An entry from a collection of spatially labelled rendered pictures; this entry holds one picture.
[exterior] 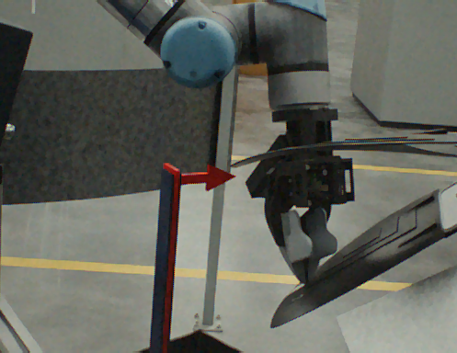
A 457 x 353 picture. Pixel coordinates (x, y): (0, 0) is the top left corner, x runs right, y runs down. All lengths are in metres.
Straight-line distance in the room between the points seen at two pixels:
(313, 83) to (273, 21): 0.09
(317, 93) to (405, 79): 6.01
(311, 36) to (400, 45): 5.96
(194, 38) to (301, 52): 0.18
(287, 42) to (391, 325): 0.35
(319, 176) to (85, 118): 1.73
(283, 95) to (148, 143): 1.83
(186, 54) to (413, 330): 0.36
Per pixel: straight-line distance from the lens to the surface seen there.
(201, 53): 0.95
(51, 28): 6.99
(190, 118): 2.98
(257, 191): 1.17
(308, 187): 1.07
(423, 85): 7.13
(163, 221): 0.78
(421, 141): 0.87
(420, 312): 0.95
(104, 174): 2.82
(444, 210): 1.06
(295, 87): 1.07
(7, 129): 1.36
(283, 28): 1.08
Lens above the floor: 1.39
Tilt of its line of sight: 15 degrees down
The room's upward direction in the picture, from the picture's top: 5 degrees clockwise
